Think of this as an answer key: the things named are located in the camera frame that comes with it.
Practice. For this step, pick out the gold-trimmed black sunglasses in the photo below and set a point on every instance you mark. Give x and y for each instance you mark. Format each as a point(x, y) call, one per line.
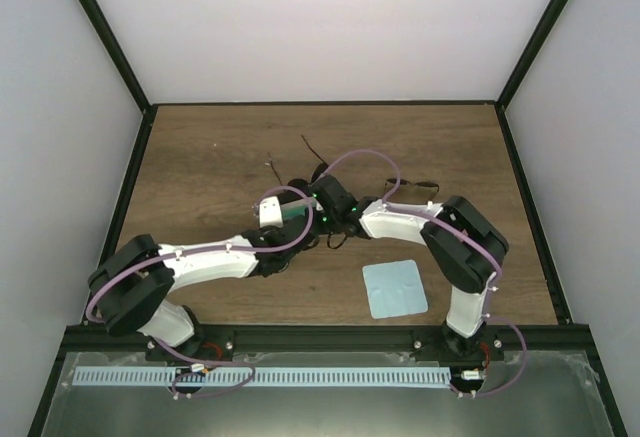
point(417, 192)

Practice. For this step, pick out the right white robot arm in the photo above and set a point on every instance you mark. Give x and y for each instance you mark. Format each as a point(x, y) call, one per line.
point(467, 248)

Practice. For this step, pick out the grey metal front plate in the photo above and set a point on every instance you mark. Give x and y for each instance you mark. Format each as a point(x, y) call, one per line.
point(540, 394)

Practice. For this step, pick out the black geometric glasses case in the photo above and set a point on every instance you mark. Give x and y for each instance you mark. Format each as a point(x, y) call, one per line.
point(301, 184)

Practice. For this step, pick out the black aluminium frame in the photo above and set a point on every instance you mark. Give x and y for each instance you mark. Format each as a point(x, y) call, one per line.
point(565, 335)

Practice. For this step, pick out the grey glasses case green lining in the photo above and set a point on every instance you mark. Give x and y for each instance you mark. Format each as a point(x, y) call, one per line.
point(291, 205)

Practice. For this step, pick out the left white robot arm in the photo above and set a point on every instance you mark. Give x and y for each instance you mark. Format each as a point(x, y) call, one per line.
point(129, 290)

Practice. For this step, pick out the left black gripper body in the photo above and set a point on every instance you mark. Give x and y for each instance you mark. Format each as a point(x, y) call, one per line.
point(286, 260)

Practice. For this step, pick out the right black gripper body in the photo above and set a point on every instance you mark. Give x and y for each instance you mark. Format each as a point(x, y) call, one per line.
point(325, 226)

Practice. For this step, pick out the round black sunglasses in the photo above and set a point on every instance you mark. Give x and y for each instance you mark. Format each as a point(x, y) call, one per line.
point(296, 162)

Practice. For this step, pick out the lower light blue cloth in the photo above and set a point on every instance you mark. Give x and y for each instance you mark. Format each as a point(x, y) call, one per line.
point(394, 289)

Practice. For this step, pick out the white slotted cable duct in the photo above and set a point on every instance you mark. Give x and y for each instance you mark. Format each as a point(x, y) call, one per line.
point(405, 377)

